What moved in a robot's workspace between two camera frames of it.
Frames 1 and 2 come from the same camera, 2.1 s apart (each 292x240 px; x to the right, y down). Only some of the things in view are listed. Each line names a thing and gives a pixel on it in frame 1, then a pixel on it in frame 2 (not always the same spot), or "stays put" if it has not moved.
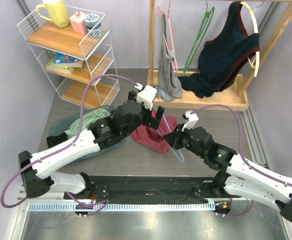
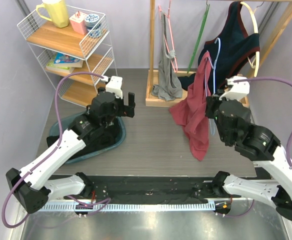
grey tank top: [169, 86] stays put
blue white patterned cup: [93, 23] stays put
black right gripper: [174, 137] -> [211, 101]
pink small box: [77, 21] stays put
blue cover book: [62, 60] stays put
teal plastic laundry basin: [62, 124] stays put
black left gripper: [150, 122] -> [126, 110]
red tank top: [154, 138] -> [191, 110]
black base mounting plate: [116, 189] stays put
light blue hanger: [183, 160] -> [211, 122]
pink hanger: [169, 16] stays put
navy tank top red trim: [220, 59] stays put
